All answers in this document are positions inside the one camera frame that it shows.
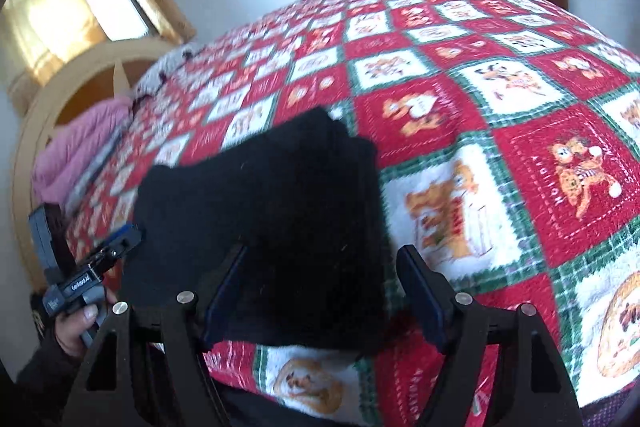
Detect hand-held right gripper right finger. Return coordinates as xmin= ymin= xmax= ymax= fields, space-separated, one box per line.
xmin=396 ymin=244 xmax=584 ymax=427

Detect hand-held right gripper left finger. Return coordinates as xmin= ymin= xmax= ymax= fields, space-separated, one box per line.
xmin=62 ymin=244 xmax=249 ymax=427

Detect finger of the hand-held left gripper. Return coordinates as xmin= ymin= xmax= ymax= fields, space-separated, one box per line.
xmin=81 ymin=223 xmax=147 ymax=281

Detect black pants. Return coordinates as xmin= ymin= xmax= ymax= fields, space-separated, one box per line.
xmin=121 ymin=105 xmax=390 ymax=356

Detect person's left forearm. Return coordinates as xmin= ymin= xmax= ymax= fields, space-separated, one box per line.
xmin=16 ymin=302 xmax=98 ymax=427

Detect person's left hand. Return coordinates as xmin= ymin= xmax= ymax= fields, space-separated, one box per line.
xmin=54 ymin=289 xmax=119 ymax=359

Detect pink cloth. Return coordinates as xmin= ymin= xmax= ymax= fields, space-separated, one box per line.
xmin=30 ymin=98 xmax=135 ymax=206

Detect cream wooden headboard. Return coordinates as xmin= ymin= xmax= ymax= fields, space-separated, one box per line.
xmin=10 ymin=38 xmax=177 ymax=290

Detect white patterned pillow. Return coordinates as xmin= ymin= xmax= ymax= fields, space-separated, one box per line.
xmin=136 ymin=41 xmax=202 ymax=102

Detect red checked printed blanket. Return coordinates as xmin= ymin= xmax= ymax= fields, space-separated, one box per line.
xmin=64 ymin=0 xmax=640 ymax=427

